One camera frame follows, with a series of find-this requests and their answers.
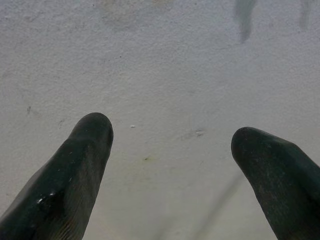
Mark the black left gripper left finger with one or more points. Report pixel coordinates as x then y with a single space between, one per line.
62 185

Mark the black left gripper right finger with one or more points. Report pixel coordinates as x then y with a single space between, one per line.
282 180

